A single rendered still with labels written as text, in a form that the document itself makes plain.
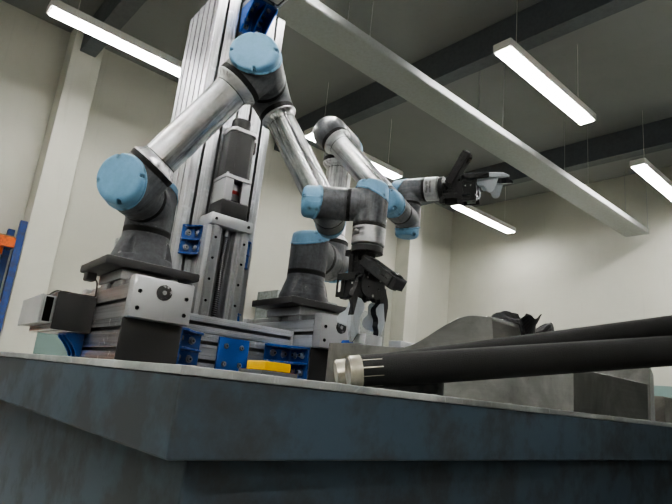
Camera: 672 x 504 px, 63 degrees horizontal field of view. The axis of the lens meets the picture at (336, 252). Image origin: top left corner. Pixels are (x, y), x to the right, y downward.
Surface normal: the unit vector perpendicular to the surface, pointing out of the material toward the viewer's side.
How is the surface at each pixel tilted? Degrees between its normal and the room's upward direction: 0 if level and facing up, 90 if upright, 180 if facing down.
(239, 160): 90
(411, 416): 90
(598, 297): 90
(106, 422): 90
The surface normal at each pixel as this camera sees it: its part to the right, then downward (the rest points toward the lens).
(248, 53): 0.05, -0.34
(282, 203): 0.66, -0.12
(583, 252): -0.74, -0.24
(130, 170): -0.13, -0.15
